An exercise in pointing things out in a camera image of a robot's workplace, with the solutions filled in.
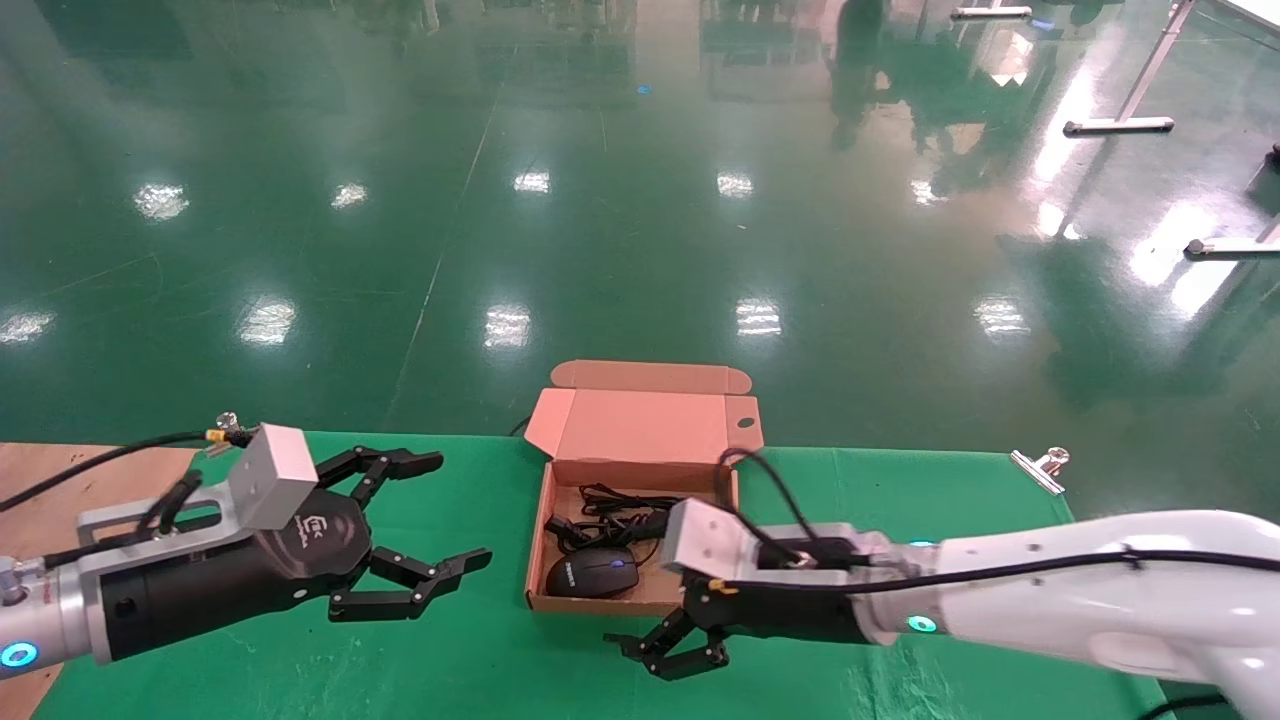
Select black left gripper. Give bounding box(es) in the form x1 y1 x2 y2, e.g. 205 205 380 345
100 447 494 663

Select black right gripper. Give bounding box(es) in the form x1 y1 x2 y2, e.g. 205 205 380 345
603 578 871 683

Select black wired computer mouse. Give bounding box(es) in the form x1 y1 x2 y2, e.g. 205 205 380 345
543 483 721 601

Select brown cardboard box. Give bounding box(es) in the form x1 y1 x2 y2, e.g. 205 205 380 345
523 360 766 615

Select green tablecloth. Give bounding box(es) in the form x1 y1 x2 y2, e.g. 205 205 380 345
30 430 1166 720

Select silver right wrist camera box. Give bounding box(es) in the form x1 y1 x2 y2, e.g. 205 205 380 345
663 498 776 583

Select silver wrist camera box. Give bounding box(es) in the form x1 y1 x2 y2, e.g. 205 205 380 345
663 498 776 583
78 423 321 576

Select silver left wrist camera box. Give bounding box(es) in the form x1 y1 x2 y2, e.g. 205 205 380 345
78 423 321 576

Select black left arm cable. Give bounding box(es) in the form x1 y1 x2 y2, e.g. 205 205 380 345
0 428 251 566

